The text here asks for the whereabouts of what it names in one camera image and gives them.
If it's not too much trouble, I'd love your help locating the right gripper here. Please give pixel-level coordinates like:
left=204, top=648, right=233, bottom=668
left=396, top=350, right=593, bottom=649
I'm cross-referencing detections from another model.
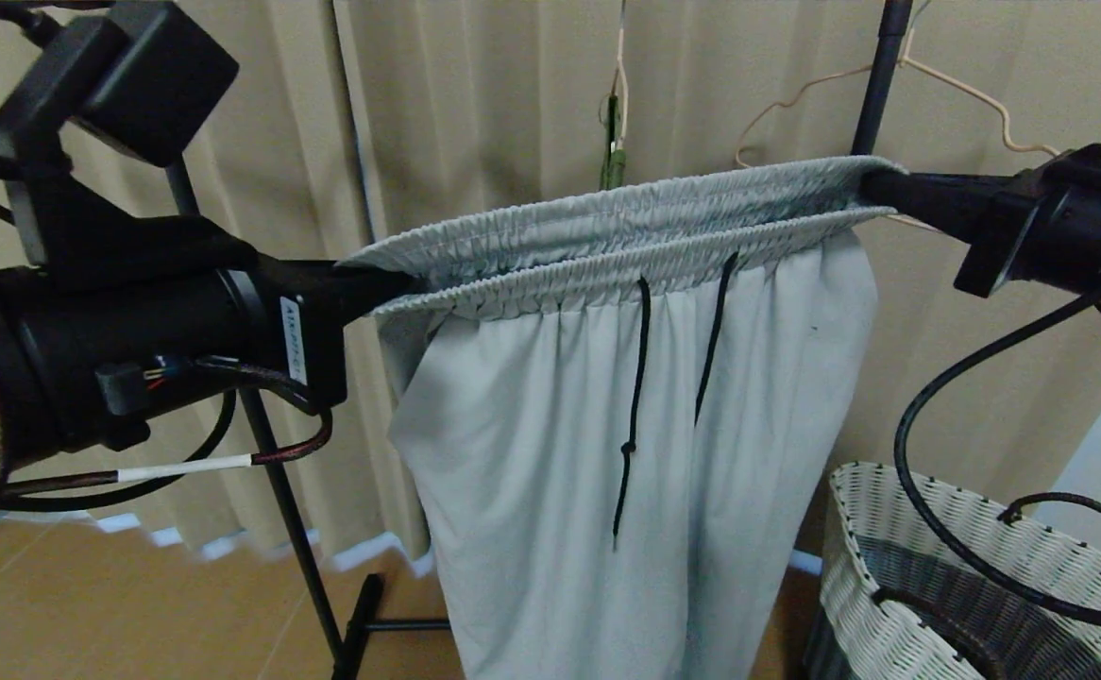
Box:
left=952, top=142, right=1101, bottom=327

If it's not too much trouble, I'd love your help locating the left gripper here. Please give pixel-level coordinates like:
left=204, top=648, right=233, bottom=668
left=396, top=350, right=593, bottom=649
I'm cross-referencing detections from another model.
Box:
left=0, top=258, right=350, bottom=454

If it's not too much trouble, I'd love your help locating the pink clothes hanger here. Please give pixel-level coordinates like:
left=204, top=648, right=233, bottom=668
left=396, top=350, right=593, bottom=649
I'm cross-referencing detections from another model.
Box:
left=598, top=0, right=631, bottom=157
left=735, top=52, right=1063, bottom=232

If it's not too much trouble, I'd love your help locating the pale grey garment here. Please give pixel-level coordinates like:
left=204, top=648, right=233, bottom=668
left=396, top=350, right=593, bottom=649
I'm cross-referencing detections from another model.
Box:
left=338, top=156, right=907, bottom=680

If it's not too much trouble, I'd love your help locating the green long-sleeved shirt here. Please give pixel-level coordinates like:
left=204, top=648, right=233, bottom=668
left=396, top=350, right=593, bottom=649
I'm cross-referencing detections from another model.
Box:
left=600, top=90, right=629, bottom=192

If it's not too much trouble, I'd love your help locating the black clothes rack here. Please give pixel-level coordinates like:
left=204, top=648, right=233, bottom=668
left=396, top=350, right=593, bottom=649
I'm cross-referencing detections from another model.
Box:
left=165, top=0, right=917, bottom=680

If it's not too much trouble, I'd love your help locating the white laundry basket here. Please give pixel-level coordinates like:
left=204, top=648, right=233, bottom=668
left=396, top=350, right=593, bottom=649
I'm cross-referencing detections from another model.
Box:
left=801, top=461, right=1101, bottom=680

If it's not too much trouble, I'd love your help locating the beige curtain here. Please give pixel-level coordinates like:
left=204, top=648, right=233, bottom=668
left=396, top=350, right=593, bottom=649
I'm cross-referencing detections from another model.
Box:
left=0, top=0, right=1101, bottom=577

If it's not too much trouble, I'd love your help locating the black cable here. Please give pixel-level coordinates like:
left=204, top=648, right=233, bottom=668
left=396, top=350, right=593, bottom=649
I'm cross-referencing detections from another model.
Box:
left=893, top=269, right=1101, bottom=636
left=0, top=387, right=240, bottom=514

